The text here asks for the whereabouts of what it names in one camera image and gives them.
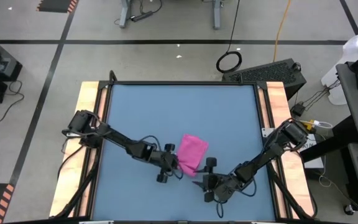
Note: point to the grey desk leg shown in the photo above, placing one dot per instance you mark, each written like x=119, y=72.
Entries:
x=125, y=15
x=217, y=15

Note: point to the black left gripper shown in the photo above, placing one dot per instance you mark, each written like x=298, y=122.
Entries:
x=163, y=160

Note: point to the black power adapter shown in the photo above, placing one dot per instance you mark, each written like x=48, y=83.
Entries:
x=298, y=109

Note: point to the black caster wheel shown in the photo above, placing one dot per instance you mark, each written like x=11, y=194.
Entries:
x=349, y=210

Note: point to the black machine housing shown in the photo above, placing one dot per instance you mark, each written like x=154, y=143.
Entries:
x=2, y=62

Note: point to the black table frame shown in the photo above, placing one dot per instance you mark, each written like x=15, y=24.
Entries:
x=182, y=83

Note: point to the wooden table side board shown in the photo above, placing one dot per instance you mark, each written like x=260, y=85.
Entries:
x=85, y=93
x=277, y=99

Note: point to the pink towel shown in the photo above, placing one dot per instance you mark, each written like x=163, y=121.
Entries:
x=193, y=152

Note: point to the black desk base beam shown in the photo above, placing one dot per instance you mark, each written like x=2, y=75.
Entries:
x=328, y=141

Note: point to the white labelled box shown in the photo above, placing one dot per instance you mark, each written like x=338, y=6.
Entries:
x=315, y=163

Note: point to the black diagonal frame strut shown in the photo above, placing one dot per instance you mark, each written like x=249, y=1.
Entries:
x=287, y=199
x=73, y=196

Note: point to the black computer case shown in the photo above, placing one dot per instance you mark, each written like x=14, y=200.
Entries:
x=266, y=73

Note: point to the black power strip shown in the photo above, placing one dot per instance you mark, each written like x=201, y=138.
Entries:
x=141, y=16

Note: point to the white metal bracket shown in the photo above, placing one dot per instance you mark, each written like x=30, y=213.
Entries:
x=266, y=132

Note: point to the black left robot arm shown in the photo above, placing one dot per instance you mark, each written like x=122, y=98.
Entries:
x=120, y=138

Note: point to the white fabric covered object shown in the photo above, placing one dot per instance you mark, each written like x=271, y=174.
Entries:
x=357, y=43

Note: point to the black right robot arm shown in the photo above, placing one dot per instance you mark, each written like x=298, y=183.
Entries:
x=269, y=152

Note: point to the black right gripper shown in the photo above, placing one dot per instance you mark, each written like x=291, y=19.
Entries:
x=224, y=186

